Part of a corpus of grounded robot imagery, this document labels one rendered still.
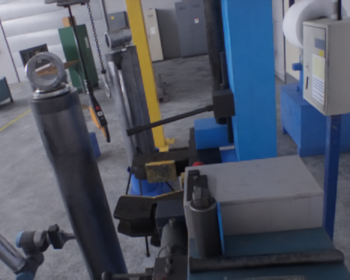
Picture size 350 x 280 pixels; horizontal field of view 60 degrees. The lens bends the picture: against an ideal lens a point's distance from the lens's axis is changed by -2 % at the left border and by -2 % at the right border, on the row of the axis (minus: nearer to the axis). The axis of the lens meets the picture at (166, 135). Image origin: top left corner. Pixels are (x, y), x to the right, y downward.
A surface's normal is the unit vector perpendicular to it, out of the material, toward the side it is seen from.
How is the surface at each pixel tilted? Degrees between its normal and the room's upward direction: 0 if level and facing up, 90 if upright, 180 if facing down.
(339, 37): 90
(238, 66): 90
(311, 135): 90
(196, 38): 90
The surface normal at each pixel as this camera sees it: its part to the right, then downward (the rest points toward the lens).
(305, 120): -0.07, 0.39
